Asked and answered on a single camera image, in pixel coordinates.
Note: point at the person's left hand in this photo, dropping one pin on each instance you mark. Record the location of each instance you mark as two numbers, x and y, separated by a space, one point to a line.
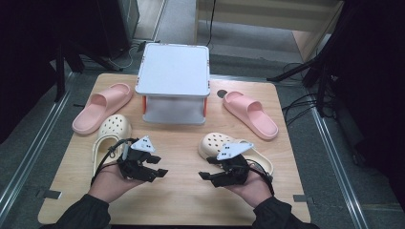
108 184

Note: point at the cream perforated clog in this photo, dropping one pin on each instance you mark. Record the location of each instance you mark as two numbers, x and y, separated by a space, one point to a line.
211 143
113 129

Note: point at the person's right hand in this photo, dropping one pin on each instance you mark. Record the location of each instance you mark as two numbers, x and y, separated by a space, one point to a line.
254 191

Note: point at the black curtain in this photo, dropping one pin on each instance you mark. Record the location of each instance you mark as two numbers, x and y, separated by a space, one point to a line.
22 63
375 79

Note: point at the black tripod stand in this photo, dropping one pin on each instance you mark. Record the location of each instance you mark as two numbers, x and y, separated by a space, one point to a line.
60 73
318 73

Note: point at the metal floor rail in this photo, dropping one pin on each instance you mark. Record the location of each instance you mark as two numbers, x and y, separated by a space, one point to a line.
337 165
35 146

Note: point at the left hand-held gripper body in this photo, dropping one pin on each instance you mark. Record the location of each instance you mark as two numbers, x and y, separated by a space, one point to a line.
133 167

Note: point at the dark round table grommet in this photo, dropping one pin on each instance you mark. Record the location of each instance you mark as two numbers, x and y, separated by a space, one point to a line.
221 93

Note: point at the dark cabinet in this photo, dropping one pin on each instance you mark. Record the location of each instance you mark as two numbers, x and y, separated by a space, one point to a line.
122 22

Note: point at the grey tape strip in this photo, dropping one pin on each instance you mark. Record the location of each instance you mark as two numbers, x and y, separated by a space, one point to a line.
302 198
49 194

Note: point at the pink slide slipper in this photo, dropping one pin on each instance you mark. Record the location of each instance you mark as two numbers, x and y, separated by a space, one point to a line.
251 114
102 108

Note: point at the light wooden cabinet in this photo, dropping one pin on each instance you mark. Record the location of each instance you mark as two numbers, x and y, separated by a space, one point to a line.
270 19

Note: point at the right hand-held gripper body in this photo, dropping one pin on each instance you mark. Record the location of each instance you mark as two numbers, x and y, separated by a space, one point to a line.
235 171

